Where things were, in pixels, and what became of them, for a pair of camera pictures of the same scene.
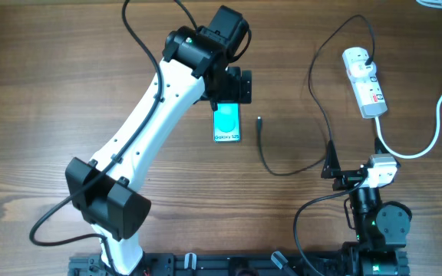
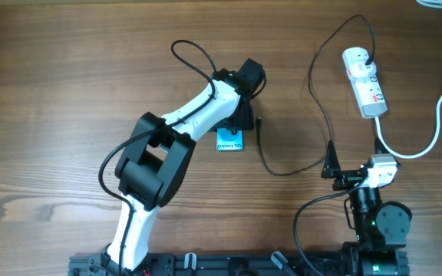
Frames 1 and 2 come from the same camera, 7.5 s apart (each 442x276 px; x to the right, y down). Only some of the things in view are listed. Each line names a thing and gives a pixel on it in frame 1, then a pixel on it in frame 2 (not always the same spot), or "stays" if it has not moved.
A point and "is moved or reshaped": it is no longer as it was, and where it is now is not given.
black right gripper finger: (331, 165) stays
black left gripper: (237, 90) -> (246, 122)
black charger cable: (259, 118) stays
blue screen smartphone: (226, 123) is moved or reshaped
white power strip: (368, 90) stays
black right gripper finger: (380, 148) stays
